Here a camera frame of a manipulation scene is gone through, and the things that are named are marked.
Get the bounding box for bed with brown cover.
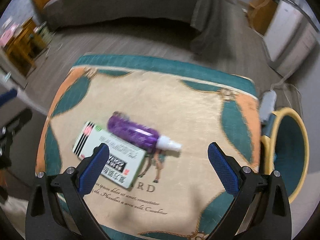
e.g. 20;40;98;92
32;0;226;54

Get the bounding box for wooden tv cabinet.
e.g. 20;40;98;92
247;0;278;36

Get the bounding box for wooden bedside table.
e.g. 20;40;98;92
1;18;36;77

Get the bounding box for white power cable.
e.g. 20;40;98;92
271;64;304;116

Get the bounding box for small green white bin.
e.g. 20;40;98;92
34;22;54;46

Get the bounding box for white green medicine box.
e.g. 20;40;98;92
73;121;146;189

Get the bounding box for white power strip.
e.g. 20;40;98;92
259;90;277;123

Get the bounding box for yellow teal trash bin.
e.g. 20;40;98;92
259;107;310;203

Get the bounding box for purple spray bottle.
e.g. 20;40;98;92
107;111;182;152

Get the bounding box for white air purifier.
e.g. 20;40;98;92
263;0;319;77

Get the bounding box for teal orange beige rug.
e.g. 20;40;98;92
35;55;260;239

